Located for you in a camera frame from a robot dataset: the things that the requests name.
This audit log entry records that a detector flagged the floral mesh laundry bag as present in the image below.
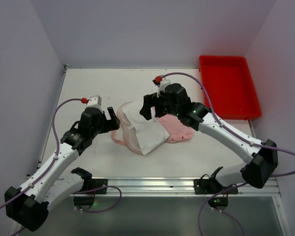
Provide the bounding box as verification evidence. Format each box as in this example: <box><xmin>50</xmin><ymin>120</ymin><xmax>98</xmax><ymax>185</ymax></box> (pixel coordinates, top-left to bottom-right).
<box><xmin>110</xmin><ymin>102</ymin><xmax>168</xmax><ymax>155</ymax></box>

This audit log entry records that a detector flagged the white bra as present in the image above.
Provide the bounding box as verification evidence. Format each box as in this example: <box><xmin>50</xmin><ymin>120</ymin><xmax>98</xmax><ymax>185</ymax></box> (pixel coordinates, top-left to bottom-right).
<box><xmin>121</xmin><ymin>100</ymin><xmax>170</xmax><ymax>156</ymax></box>

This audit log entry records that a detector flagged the pink bra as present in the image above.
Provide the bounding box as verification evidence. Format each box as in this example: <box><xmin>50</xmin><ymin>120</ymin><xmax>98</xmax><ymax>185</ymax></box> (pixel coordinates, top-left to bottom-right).
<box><xmin>158</xmin><ymin>115</ymin><xmax>194</xmax><ymax>143</ymax></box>

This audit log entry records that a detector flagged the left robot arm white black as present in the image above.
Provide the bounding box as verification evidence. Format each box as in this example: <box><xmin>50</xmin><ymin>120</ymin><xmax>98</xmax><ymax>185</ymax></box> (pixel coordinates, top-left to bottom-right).
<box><xmin>4</xmin><ymin>107</ymin><xmax>120</xmax><ymax>232</ymax></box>

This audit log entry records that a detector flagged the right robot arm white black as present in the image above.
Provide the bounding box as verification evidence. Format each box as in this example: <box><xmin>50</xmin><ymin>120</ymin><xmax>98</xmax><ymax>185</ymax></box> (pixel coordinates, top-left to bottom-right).
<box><xmin>140</xmin><ymin>83</ymin><xmax>278</xmax><ymax>193</ymax></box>

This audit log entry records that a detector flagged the red plastic tray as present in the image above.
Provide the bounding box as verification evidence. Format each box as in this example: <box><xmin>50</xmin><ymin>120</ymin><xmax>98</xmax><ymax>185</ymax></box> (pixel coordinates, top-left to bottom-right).
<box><xmin>199</xmin><ymin>55</ymin><xmax>262</xmax><ymax>120</ymax></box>

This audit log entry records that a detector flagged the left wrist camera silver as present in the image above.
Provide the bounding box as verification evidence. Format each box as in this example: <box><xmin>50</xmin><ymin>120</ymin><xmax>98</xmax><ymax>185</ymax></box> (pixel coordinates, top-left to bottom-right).
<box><xmin>81</xmin><ymin>95</ymin><xmax>102</xmax><ymax>110</ymax></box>

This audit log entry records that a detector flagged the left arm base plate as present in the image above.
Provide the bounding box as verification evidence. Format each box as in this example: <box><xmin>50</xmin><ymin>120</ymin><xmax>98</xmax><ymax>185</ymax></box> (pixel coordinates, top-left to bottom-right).
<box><xmin>70</xmin><ymin>178</ymin><xmax>108</xmax><ymax>195</ymax></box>

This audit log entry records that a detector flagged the aluminium front rail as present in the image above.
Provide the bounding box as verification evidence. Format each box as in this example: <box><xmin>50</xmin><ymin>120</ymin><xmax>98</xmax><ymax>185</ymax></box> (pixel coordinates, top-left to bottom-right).
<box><xmin>21</xmin><ymin>176</ymin><xmax>281</xmax><ymax>197</ymax></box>

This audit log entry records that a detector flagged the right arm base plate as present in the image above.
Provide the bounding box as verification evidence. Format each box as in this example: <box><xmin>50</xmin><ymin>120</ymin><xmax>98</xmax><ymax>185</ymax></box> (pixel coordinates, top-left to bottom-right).
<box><xmin>193</xmin><ymin>174</ymin><xmax>232</xmax><ymax>195</ymax></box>

